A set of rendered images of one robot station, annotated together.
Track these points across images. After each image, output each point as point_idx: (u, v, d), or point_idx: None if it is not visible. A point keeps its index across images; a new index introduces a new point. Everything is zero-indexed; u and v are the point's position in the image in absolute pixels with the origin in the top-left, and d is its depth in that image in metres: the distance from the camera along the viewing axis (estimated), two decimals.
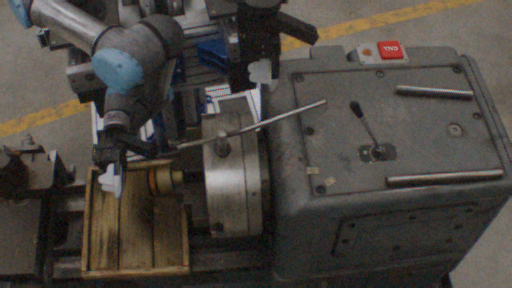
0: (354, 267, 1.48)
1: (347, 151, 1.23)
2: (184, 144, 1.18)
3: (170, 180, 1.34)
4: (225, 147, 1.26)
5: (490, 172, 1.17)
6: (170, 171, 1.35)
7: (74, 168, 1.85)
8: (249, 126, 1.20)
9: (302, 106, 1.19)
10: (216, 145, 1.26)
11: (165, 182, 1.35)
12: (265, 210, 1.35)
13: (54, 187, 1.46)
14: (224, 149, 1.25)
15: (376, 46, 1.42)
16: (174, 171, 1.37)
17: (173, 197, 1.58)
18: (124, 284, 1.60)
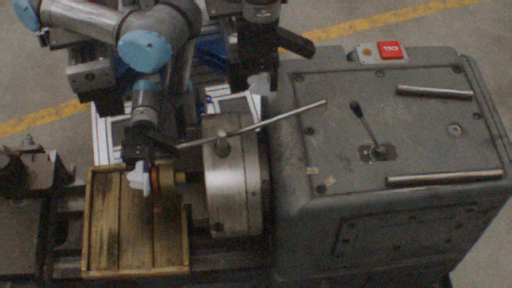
0: (354, 267, 1.48)
1: (347, 151, 1.23)
2: (184, 144, 1.18)
3: (173, 180, 1.34)
4: (225, 147, 1.26)
5: (490, 172, 1.17)
6: (173, 171, 1.36)
7: (74, 168, 1.85)
8: (249, 126, 1.20)
9: (302, 106, 1.19)
10: (216, 145, 1.26)
11: (167, 181, 1.35)
12: (265, 210, 1.35)
13: (54, 187, 1.46)
14: (224, 149, 1.25)
15: (376, 46, 1.42)
16: (177, 171, 1.37)
17: (173, 197, 1.58)
18: (124, 284, 1.60)
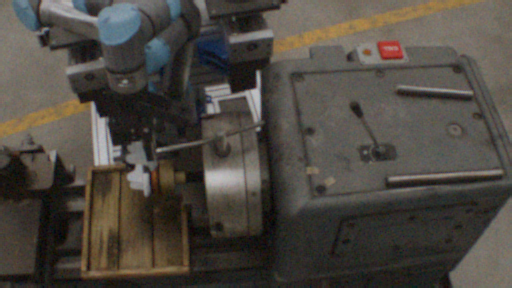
0: (354, 267, 1.48)
1: (347, 151, 1.23)
2: (256, 123, 1.20)
3: (173, 179, 1.34)
4: (219, 150, 1.25)
5: (490, 172, 1.17)
6: (173, 170, 1.36)
7: (74, 168, 1.85)
8: (192, 144, 1.18)
9: None
10: (228, 152, 1.25)
11: (167, 180, 1.35)
12: (265, 210, 1.35)
13: (54, 187, 1.46)
14: None
15: (376, 46, 1.42)
16: (177, 170, 1.37)
17: (173, 197, 1.58)
18: (124, 284, 1.60)
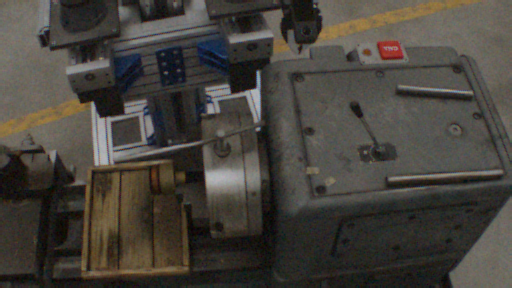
0: (354, 267, 1.48)
1: (347, 151, 1.23)
2: (256, 124, 1.20)
3: (173, 179, 1.34)
4: (219, 150, 1.25)
5: (490, 172, 1.17)
6: (173, 170, 1.36)
7: (74, 168, 1.85)
8: (193, 145, 1.18)
9: (138, 158, 1.13)
10: (228, 152, 1.25)
11: (167, 180, 1.35)
12: (265, 210, 1.35)
13: (54, 187, 1.46)
14: None
15: (376, 46, 1.42)
16: (177, 170, 1.37)
17: (173, 197, 1.58)
18: (124, 284, 1.60)
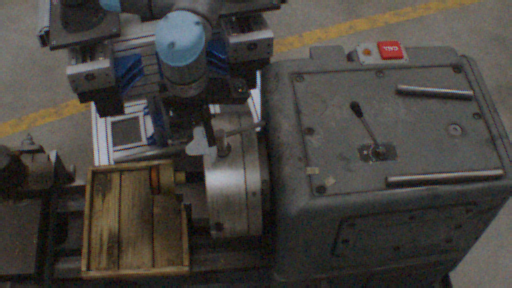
0: (354, 267, 1.48)
1: (347, 151, 1.23)
2: (256, 124, 1.20)
3: (173, 179, 1.34)
4: (219, 150, 1.25)
5: (490, 172, 1.17)
6: (173, 170, 1.36)
7: (74, 168, 1.85)
8: None
9: (138, 158, 1.13)
10: (228, 152, 1.25)
11: (167, 180, 1.35)
12: (265, 210, 1.35)
13: (54, 187, 1.46)
14: None
15: (376, 46, 1.42)
16: (177, 170, 1.37)
17: (173, 197, 1.58)
18: (124, 284, 1.60)
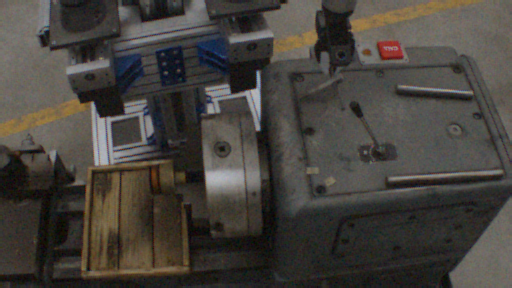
0: (354, 267, 1.48)
1: (347, 151, 1.23)
2: (343, 102, 1.22)
3: (173, 179, 1.34)
4: (219, 150, 1.25)
5: (490, 172, 1.17)
6: (173, 170, 1.36)
7: (74, 168, 1.85)
8: None
9: None
10: (228, 152, 1.25)
11: (167, 180, 1.35)
12: (265, 210, 1.35)
13: (54, 187, 1.46)
14: (314, 92, 1.30)
15: (376, 46, 1.42)
16: (177, 170, 1.37)
17: (173, 197, 1.58)
18: (124, 284, 1.60)
